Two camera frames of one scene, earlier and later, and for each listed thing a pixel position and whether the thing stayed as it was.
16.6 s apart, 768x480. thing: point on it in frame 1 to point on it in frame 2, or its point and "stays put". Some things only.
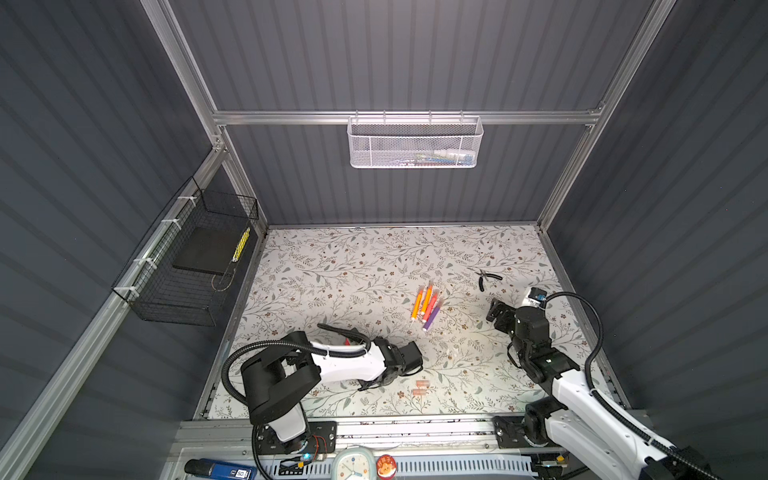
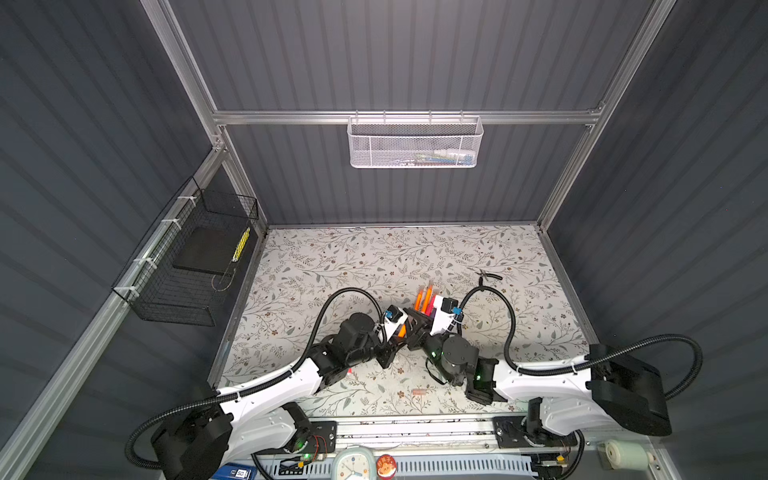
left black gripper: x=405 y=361 to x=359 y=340
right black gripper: x=509 y=313 to x=425 y=338
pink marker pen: x=431 y=305 stays put
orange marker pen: x=418 y=299 stays put
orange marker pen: x=427 y=298 stays put
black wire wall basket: x=182 y=272 stays put
